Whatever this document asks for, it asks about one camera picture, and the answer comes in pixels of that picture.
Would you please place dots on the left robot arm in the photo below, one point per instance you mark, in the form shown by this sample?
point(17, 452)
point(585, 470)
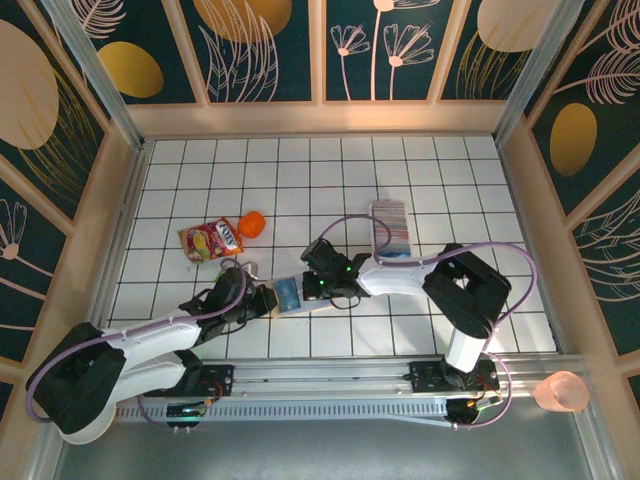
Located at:
point(160, 337)

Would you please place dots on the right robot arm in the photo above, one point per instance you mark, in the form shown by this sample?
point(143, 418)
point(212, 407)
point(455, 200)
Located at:
point(395, 280)

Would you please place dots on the green snack packet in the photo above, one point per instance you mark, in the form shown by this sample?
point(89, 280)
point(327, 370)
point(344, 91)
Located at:
point(220, 274)

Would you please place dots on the orange red candy bag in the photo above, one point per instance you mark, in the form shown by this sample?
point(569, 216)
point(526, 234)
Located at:
point(210, 240)

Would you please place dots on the orange ball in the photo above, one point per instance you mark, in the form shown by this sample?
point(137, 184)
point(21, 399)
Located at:
point(251, 225)

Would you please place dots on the black controller board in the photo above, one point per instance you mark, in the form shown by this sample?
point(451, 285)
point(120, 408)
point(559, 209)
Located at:
point(470, 410)
point(185, 411)

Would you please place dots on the pink plastic cup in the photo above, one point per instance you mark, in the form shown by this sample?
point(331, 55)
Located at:
point(560, 392)

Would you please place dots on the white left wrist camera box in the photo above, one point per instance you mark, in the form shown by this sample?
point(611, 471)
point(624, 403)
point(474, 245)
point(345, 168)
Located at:
point(252, 270)

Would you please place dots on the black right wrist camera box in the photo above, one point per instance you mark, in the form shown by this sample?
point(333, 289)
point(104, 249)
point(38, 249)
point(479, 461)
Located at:
point(317, 252)

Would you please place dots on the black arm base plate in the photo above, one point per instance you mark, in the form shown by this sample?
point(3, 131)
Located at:
point(425, 377)
point(220, 382)

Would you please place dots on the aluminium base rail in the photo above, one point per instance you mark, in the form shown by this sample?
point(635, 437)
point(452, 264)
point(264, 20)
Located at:
point(320, 377)

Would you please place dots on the aluminium frame post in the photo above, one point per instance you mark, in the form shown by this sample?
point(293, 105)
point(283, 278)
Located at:
point(95, 75)
point(537, 75)

